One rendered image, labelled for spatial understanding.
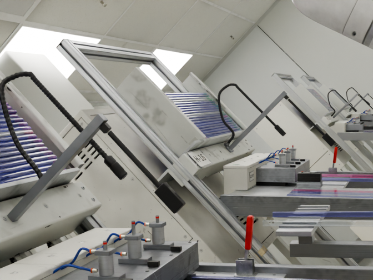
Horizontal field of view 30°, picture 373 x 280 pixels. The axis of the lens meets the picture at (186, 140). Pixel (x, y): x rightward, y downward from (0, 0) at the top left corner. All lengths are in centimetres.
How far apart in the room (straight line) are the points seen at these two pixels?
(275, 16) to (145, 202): 681
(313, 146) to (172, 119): 346
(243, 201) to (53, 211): 91
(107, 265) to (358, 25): 52
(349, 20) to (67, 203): 61
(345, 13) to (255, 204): 106
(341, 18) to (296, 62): 765
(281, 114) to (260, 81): 321
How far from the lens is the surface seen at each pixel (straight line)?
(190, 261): 124
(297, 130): 561
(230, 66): 891
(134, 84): 226
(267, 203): 205
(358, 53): 866
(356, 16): 109
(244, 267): 126
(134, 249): 113
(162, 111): 222
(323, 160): 560
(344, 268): 126
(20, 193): 123
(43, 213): 124
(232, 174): 226
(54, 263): 109
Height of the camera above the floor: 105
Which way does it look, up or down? 10 degrees up
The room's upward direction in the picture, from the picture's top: 44 degrees counter-clockwise
